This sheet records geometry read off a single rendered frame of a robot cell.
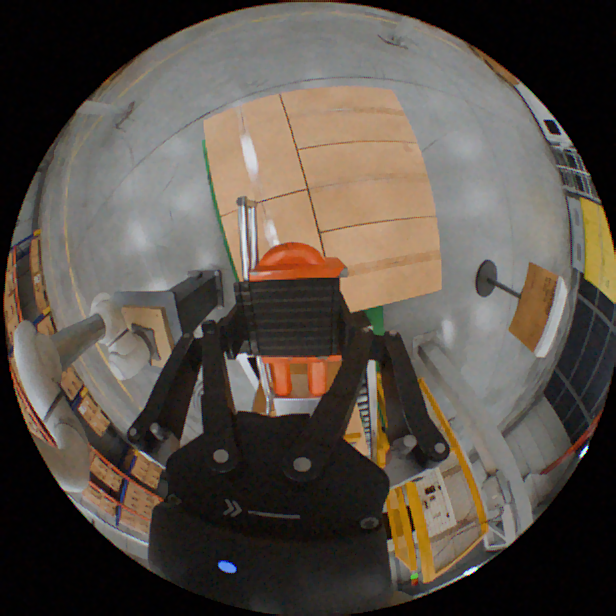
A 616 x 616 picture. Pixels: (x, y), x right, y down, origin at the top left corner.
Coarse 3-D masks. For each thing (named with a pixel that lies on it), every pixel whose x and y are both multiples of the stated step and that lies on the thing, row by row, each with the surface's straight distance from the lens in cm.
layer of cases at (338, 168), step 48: (288, 96) 113; (336, 96) 114; (384, 96) 125; (240, 144) 102; (288, 144) 96; (336, 144) 97; (384, 144) 104; (240, 192) 94; (288, 192) 90; (336, 192) 90; (384, 192) 96; (288, 240) 89; (336, 240) 90; (384, 240) 95; (432, 240) 108; (384, 288) 100; (432, 288) 114
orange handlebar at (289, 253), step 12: (276, 252) 16; (288, 252) 16; (300, 252) 16; (312, 252) 16; (264, 264) 17; (276, 264) 16; (288, 264) 16; (276, 372) 21; (288, 372) 22; (312, 372) 21; (324, 372) 22; (276, 384) 23; (288, 384) 23; (312, 384) 23; (324, 384) 23
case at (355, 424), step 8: (296, 368) 93; (304, 368) 91; (328, 368) 87; (336, 368) 85; (328, 376) 83; (272, 384) 91; (328, 384) 80; (256, 392) 91; (256, 400) 88; (264, 400) 86; (272, 400) 84; (256, 408) 85; (264, 408) 83; (272, 408) 81; (272, 416) 83; (352, 416) 84; (352, 424) 90; (360, 424) 91; (352, 432) 96; (360, 432) 97; (360, 448) 114
